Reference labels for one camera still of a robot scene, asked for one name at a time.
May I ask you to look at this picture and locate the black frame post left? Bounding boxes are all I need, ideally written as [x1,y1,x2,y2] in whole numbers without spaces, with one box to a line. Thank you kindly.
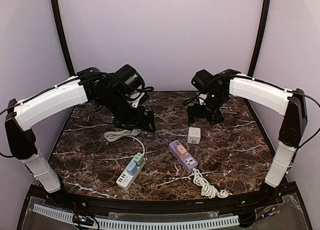
[50,0,75,76]

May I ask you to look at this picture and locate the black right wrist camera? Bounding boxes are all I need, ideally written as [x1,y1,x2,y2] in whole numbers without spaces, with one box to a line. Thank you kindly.
[191,69,214,91]

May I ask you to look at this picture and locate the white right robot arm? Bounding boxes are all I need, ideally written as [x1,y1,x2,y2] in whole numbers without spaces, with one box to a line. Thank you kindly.
[184,69,319,189]

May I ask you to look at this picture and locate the white slotted cable duct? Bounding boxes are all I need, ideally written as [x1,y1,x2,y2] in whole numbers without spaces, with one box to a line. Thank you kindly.
[32,204,240,230]

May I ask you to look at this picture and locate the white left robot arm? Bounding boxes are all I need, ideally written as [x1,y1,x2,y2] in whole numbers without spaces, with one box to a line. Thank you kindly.
[4,64,156,194]

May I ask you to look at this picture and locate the white power strip cord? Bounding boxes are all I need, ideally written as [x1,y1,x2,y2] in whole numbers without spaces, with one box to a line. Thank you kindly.
[103,129,147,161]

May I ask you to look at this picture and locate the white cord with plug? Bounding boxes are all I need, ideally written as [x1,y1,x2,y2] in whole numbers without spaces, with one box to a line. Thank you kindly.
[191,169,232,200]

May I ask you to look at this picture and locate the white cube socket adapter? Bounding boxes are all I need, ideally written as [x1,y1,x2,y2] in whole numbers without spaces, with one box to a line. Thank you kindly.
[187,127,201,144]

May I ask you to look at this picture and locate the blue plug adapter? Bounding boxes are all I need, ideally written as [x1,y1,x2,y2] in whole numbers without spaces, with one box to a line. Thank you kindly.
[126,162,138,176]

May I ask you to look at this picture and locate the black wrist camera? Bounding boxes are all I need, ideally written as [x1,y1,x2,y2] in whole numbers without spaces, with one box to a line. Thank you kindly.
[191,69,214,91]
[115,64,145,88]

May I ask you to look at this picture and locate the black front table rail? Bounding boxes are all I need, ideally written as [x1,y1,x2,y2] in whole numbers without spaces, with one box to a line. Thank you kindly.
[44,190,296,221]

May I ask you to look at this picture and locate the white power strip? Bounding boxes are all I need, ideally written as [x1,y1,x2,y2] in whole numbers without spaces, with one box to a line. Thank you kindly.
[116,159,146,190]

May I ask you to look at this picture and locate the purple power strip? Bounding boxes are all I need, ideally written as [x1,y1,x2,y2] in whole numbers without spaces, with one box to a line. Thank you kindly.
[169,140,198,172]

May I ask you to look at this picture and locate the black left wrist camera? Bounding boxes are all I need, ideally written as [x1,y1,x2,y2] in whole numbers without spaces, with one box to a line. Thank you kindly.
[115,64,145,88]

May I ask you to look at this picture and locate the pink plug adapter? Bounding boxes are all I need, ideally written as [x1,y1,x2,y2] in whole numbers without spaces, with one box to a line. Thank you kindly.
[176,145,187,160]

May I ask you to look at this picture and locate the green plug adapter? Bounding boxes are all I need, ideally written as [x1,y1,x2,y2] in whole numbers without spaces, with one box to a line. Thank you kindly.
[133,153,145,167]

